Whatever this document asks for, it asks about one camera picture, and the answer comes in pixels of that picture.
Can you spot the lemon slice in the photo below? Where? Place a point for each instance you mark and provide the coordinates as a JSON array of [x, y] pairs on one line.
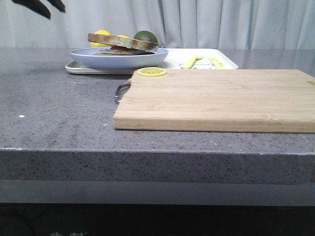
[[151, 71]]

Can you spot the fried egg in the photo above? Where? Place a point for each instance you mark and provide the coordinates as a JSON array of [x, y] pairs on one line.
[[118, 48]]

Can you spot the bread slice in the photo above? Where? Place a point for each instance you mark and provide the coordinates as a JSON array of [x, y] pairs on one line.
[[122, 52], [123, 42]]

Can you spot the light blue plate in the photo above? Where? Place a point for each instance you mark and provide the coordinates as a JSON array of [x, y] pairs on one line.
[[88, 58]]

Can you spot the wooden cutting board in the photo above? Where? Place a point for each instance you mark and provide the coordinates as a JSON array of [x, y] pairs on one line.
[[223, 100]]

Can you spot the white serving tray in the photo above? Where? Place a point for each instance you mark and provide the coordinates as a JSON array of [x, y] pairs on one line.
[[174, 60]]

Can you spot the yellow plastic fork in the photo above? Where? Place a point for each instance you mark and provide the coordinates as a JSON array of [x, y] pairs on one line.
[[189, 63]]

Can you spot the yellow plastic knife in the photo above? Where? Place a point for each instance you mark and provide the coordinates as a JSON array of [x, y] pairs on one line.
[[217, 63]]

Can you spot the white curtain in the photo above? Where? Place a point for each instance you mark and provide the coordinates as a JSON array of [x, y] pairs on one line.
[[217, 24]]

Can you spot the left yellow lemon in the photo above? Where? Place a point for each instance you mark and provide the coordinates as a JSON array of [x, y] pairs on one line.
[[102, 32]]

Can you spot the green lime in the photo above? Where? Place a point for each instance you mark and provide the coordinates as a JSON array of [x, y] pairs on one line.
[[145, 35]]

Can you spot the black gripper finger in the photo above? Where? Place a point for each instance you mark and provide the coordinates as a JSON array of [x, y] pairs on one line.
[[36, 6], [58, 4]]

